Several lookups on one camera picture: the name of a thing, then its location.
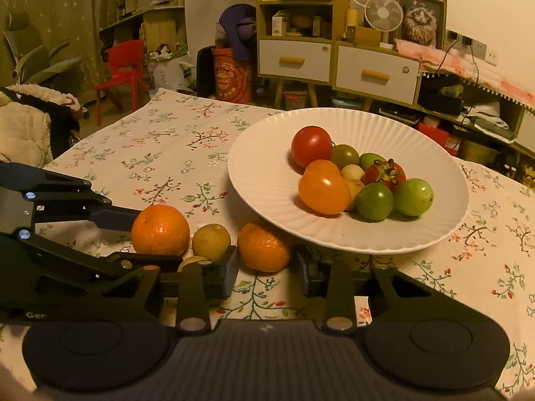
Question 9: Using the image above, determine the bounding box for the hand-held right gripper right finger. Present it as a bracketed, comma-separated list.
[295, 244, 444, 335]

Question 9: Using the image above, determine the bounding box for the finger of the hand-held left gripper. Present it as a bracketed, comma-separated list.
[17, 230, 185, 290]
[0, 163, 140, 232]

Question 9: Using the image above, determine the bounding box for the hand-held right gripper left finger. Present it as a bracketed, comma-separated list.
[125, 247, 240, 335]

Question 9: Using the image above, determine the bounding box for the yellow green round fruit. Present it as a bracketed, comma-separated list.
[191, 223, 232, 262]

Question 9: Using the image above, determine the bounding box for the mandarin orange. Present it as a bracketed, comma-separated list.
[131, 204, 191, 256]
[237, 223, 291, 273]

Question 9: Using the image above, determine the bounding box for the large orange tomato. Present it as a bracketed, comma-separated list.
[298, 171, 352, 216]

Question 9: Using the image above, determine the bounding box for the white ribbed plate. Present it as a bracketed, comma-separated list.
[227, 108, 471, 255]

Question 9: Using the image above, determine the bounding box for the dark green tomato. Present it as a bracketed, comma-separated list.
[330, 144, 361, 168]

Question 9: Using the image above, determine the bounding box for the smooth red tomato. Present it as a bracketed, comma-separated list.
[291, 125, 334, 170]

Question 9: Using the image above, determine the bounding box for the red tomato with stem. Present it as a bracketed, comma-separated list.
[363, 159, 407, 195]

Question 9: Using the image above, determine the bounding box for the light green round fruit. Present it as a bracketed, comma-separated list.
[393, 178, 434, 217]

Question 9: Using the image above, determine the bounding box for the cream fleece garment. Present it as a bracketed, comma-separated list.
[0, 84, 90, 168]

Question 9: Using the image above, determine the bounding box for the floral tablecloth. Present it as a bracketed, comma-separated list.
[0, 88, 535, 399]

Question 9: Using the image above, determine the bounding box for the red plastic chair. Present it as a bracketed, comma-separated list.
[94, 39, 153, 128]

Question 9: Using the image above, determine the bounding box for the grey office chair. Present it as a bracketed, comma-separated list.
[2, 10, 83, 86]

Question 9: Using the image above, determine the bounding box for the white plastic bag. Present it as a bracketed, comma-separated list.
[148, 54, 196, 93]

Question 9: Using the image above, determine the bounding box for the clear plastic storage box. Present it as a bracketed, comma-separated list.
[284, 92, 310, 111]
[330, 96, 362, 111]
[378, 104, 419, 124]

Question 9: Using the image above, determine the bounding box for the black flat case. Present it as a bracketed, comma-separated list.
[196, 46, 216, 99]

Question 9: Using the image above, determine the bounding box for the orange printed bucket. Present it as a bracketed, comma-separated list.
[211, 47, 253, 103]

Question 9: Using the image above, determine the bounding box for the red cardboard box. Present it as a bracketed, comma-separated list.
[418, 122, 460, 155]

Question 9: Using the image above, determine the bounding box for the wooden bookshelf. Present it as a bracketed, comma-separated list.
[99, 0, 187, 51]

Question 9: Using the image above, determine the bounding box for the yellow white drawer cabinet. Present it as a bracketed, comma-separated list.
[332, 41, 424, 111]

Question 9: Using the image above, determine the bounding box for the plain cardboard box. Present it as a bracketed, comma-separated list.
[457, 140, 498, 163]

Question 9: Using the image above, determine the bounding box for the tall yellow shelf cabinet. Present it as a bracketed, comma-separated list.
[256, 0, 349, 109]

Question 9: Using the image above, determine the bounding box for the floral curtain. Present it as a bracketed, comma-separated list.
[0, 0, 115, 105]

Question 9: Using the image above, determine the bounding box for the black device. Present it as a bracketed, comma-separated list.
[418, 76, 464, 115]

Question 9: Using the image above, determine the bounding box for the purple fabric bag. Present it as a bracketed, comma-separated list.
[215, 3, 257, 63]

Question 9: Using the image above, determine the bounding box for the pile of documents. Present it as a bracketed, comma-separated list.
[464, 109, 517, 140]

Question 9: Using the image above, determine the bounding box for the brown cardboard box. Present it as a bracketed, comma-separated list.
[353, 26, 382, 46]

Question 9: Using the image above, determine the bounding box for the small white box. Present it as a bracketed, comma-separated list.
[272, 10, 290, 36]

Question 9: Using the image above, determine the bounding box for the low yellow white cabinet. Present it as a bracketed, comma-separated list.
[418, 71, 535, 163]

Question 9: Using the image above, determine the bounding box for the pink cloth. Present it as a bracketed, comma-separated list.
[395, 38, 535, 113]

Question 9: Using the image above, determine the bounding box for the small white fan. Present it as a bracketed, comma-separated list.
[364, 0, 404, 48]

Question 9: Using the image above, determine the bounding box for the framed cat picture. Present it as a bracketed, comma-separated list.
[392, 0, 448, 51]

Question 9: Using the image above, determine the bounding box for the black power cable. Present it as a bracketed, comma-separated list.
[435, 37, 481, 122]

